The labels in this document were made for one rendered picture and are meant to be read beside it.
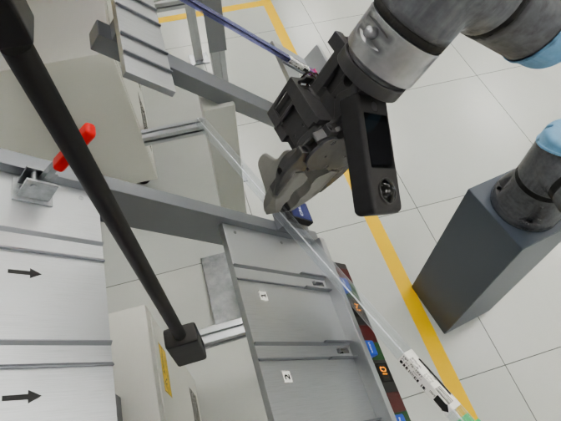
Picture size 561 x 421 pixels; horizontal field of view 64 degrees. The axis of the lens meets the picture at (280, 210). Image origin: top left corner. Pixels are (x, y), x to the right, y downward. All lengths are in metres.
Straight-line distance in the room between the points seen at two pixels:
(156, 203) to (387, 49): 0.33
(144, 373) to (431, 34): 0.66
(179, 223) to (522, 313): 1.28
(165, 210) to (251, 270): 0.14
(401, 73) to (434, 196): 1.41
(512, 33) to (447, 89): 1.80
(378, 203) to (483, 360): 1.19
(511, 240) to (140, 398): 0.81
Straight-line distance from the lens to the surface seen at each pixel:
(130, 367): 0.83
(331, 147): 0.45
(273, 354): 0.58
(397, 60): 0.41
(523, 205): 1.08
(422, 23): 0.40
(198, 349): 0.33
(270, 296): 0.63
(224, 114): 0.86
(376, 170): 0.43
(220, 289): 1.52
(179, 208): 0.60
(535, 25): 0.46
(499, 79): 2.39
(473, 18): 0.42
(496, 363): 1.58
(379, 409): 0.69
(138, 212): 0.59
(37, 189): 0.50
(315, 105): 0.46
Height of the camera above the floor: 1.39
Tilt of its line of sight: 56 degrees down
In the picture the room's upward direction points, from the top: straight up
